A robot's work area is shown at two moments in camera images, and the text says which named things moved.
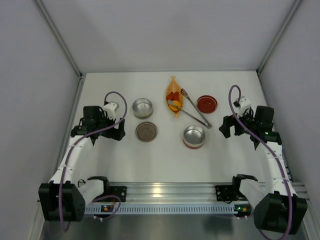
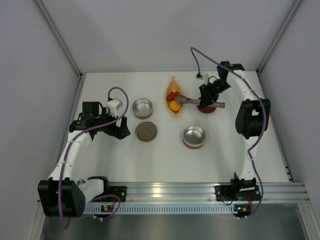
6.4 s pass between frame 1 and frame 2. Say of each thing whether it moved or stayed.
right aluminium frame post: stayed
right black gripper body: moved
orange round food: stayed
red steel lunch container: stayed
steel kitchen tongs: moved
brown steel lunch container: stayed
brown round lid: stayed
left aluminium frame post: stayed
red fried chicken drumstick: stayed
